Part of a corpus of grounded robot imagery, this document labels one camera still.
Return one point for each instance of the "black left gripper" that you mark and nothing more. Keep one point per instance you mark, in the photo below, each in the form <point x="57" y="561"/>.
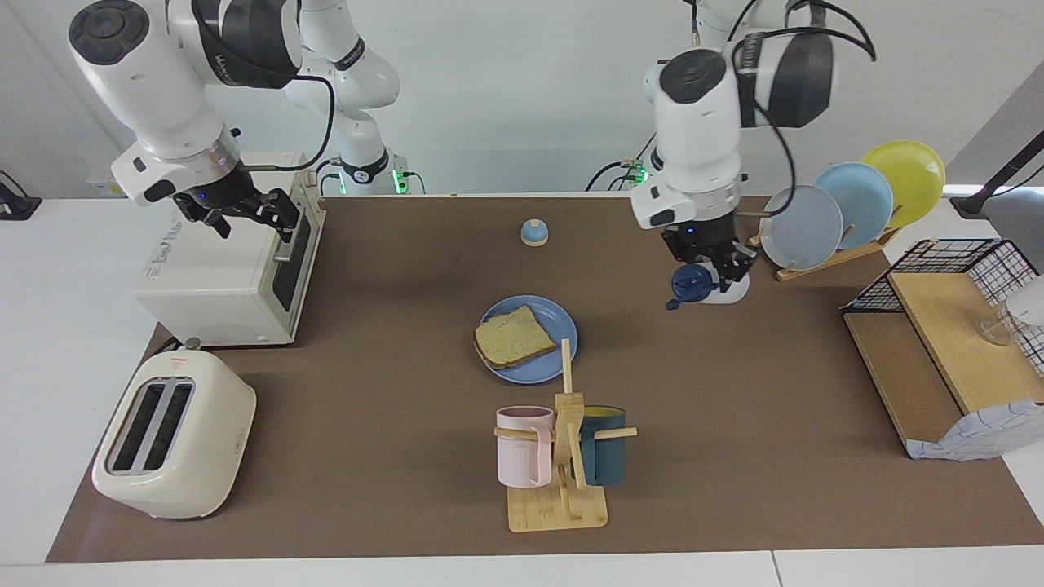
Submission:
<point x="700" y="240"/>

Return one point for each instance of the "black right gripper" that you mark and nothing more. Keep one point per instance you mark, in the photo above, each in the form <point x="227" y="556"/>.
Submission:
<point x="216" y="194"/>

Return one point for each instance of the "white seasoning bottle blue cap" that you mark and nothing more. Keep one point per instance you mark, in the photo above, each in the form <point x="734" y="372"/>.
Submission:
<point x="689" y="285"/>

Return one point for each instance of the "toasted bread slice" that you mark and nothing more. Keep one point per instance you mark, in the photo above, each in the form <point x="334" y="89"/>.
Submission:
<point x="514" y="336"/>

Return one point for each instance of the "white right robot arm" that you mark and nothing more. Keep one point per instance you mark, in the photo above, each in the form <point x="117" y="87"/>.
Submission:
<point x="147" y="81"/>

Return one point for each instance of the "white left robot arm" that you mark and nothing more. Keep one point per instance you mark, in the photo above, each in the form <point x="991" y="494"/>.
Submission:
<point x="701" y="122"/>

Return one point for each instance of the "grey plate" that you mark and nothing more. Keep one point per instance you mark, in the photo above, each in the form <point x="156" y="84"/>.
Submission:
<point x="803" y="232"/>

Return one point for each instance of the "wooden plate rack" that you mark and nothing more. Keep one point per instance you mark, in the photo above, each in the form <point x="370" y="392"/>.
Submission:
<point x="840" y="258"/>

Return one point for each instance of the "light blue plate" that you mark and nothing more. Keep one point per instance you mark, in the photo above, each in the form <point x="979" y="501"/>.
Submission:
<point x="860" y="200"/>

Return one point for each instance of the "blue round plate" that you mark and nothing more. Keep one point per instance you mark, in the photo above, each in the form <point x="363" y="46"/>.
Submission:
<point x="555" y="359"/>

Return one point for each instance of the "yellow plate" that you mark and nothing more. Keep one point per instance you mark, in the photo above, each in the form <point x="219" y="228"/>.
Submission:
<point x="917" y="179"/>

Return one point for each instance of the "white toaster oven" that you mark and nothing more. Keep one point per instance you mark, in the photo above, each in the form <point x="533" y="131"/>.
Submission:
<point x="212" y="293"/>

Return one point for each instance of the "white power strip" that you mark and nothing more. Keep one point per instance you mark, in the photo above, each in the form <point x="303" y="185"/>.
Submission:
<point x="96" y="189"/>

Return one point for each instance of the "small blue lid wooden knob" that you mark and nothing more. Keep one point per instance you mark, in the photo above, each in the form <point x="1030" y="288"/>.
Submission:
<point x="534" y="235"/>

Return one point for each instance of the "black clamp device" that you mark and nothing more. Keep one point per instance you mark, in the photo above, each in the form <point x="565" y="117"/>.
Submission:
<point x="16" y="208"/>

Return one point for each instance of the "teal mug yellow inside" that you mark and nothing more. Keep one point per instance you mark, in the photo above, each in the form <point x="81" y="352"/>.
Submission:
<point x="608" y="456"/>

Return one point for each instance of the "cream two-slot toaster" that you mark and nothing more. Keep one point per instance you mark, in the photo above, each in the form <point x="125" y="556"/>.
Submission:
<point x="204" y="440"/>

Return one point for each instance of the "brown table mat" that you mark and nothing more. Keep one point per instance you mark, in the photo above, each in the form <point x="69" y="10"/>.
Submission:
<point x="391" y="391"/>

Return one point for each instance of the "black stand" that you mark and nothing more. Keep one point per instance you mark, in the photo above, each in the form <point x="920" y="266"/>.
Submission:
<point x="971" y="204"/>

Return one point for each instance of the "clear glass cup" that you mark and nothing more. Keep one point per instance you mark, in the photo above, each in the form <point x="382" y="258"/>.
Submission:
<point x="997" y="330"/>

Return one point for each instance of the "pink mug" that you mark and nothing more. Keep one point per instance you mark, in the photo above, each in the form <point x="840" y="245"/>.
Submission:
<point x="522" y="456"/>

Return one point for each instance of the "wooden mug tree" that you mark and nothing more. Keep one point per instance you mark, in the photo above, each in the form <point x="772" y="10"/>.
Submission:
<point x="563" y="509"/>

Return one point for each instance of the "white plastic container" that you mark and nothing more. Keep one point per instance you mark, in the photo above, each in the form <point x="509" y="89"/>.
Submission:
<point x="1026" y="306"/>

